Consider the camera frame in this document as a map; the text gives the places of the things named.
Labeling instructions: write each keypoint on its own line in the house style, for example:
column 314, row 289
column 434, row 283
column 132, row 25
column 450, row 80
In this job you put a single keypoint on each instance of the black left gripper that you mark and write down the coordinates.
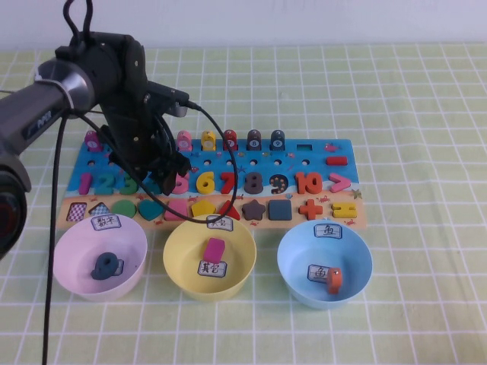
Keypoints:
column 133, row 144

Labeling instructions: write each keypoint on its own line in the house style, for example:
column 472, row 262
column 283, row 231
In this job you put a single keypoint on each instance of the yellow fish piece number six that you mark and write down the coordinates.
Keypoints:
column 208, row 141

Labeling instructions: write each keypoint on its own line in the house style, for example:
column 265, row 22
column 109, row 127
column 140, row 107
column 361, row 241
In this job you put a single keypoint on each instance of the red minus sign piece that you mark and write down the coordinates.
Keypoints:
column 336, row 160

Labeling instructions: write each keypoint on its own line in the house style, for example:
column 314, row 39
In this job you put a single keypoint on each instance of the magenta rectangle piece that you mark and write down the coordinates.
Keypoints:
column 214, row 249

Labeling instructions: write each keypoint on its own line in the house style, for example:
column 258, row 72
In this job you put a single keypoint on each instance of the light blue plastic bowl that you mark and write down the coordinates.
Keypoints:
column 354, row 258

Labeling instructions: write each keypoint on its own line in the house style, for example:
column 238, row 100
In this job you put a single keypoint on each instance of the red wooden number seven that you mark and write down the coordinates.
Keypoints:
column 227, row 182

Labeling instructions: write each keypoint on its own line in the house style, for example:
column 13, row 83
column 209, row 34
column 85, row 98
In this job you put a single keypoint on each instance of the dark blue square piece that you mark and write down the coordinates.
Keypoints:
column 280, row 210

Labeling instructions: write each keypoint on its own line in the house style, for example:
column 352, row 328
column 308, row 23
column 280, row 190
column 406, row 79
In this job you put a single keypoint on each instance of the orange plus sign piece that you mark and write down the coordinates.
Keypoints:
column 310, row 209

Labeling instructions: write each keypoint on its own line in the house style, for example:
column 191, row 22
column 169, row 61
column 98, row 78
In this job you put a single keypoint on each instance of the brown wooden number eight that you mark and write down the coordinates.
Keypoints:
column 254, row 183

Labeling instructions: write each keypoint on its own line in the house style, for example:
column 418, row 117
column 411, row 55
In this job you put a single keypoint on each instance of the yellow wooden number six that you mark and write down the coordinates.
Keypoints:
column 201, row 184

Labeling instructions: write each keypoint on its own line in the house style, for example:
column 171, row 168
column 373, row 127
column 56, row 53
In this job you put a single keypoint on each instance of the green checked tablecloth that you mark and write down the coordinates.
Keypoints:
column 418, row 114

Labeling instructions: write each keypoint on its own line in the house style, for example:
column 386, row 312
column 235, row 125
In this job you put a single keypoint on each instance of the pink trapezoid piece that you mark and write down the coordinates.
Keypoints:
column 177, row 208

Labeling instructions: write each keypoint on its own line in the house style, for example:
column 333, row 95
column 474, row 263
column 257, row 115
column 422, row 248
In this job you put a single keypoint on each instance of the magenta fish piece number one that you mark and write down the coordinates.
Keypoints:
column 92, row 141

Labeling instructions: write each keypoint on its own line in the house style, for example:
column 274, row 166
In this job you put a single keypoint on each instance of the dark blue number piece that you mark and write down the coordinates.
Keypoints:
column 99, row 270

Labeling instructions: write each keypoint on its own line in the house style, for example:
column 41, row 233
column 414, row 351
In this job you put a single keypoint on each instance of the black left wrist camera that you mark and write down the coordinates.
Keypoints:
column 169, row 97

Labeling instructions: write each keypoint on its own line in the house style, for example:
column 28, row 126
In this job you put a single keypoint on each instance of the orange wooden number ten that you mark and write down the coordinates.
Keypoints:
column 301, row 183

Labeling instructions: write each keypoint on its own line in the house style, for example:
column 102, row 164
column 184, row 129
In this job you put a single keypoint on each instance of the teal wooden number two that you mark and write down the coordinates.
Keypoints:
column 104, row 188

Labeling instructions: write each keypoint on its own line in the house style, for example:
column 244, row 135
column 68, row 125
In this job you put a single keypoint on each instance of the green wooden number three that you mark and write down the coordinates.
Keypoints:
column 127, row 184

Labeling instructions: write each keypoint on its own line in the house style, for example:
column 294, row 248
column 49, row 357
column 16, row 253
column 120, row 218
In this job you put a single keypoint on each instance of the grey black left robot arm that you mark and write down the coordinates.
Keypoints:
column 34, row 106

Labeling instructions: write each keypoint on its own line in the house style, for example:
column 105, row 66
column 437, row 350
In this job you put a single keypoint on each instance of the red fish piece number seven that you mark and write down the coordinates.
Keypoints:
column 227, row 137

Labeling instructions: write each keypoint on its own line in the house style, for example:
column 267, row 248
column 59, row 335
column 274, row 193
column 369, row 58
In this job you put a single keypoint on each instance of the white label on yellow bowl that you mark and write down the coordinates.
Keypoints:
column 212, row 268
column 222, row 225

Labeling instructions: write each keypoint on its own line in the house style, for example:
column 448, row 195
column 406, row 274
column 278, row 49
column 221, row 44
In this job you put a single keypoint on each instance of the blue wooden puzzle board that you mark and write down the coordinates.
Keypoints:
column 258, row 167

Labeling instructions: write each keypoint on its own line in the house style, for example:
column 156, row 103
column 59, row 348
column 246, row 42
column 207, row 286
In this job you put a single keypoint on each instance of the yellow plastic bowl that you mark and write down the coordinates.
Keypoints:
column 179, row 251

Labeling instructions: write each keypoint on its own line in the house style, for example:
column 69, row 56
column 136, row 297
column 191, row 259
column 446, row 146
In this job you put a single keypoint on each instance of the pink greater-than sign piece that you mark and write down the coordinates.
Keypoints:
column 342, row 182

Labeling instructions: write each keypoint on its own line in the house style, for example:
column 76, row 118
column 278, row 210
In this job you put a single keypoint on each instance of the pink fish piece number five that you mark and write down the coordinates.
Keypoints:
column 185, row 142

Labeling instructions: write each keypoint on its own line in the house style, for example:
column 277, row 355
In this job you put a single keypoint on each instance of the magenta wooden number one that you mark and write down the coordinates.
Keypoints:
column 86, row 183

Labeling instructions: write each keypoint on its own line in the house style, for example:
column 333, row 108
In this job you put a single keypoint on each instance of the grey flat piece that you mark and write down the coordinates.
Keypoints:
column 120, row 267

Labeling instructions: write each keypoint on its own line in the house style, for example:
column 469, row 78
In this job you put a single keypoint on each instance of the brown fish piece number eight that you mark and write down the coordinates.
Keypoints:
column 254, row 141

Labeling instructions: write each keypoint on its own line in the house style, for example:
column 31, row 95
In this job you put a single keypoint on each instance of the pink plastic bowl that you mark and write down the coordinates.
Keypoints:
column 76, row 243

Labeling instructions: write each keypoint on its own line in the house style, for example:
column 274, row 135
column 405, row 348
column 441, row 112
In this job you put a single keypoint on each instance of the orange fish piece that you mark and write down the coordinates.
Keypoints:
column 333, row 281

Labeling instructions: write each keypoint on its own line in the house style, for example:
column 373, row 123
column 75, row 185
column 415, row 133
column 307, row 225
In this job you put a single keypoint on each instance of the green circle piece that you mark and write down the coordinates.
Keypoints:
column 123, row 209

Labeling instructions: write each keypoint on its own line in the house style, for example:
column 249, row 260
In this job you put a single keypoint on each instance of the teal heart piece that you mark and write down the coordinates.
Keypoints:
column 151, row 210

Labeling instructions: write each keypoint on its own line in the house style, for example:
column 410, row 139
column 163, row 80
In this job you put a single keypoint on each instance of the yellow pentagon piece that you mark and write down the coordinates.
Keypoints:
column 203, row 208

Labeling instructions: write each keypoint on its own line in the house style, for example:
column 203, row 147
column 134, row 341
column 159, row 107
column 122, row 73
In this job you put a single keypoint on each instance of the brown star piece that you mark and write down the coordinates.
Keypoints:
column 253, row 210

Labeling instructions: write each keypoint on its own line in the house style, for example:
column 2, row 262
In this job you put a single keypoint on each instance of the yellow equals sign piece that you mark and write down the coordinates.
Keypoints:
column 344, row 206

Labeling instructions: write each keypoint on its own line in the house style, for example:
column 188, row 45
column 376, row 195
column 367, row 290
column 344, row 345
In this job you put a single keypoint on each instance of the white label on blue bowl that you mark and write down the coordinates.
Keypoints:
column 328, row 231
column 317, row 273

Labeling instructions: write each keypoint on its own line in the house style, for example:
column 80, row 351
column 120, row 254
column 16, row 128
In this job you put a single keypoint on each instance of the pink wooden number five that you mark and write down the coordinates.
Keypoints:
column 184, row 186

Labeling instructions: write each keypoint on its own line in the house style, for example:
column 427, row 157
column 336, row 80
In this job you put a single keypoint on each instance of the red triangle piece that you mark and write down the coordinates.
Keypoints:
column 233, row 213

